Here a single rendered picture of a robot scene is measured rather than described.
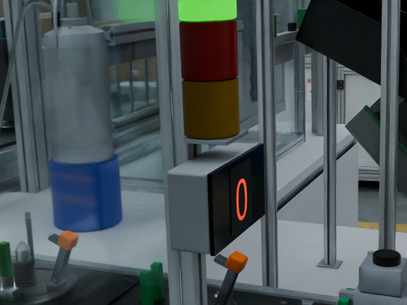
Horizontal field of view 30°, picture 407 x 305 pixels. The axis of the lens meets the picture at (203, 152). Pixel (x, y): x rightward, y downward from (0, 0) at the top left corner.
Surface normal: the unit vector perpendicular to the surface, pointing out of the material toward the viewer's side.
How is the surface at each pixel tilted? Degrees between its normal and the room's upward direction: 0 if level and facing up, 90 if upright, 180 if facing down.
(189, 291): 90
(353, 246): 0
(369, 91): 90
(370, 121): 90
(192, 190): 90
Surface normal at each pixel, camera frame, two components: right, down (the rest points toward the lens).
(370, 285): -0.42, 0.22
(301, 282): -0.04, -0.97
